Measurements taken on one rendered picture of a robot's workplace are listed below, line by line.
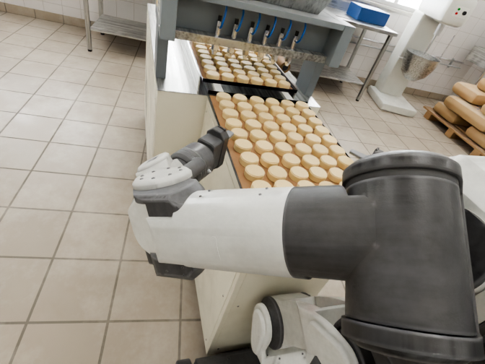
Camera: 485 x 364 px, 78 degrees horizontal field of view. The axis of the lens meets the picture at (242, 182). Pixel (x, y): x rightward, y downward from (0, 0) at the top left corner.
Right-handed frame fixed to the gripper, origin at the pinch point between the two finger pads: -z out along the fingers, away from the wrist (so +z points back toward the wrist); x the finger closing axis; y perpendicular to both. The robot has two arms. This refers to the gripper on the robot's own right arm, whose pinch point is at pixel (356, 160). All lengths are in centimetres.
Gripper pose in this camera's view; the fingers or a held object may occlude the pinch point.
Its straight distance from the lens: 98.8
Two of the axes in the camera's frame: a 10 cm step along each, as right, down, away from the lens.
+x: 2.3, -7.4, -6.3
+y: -5.0, 4.7, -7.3
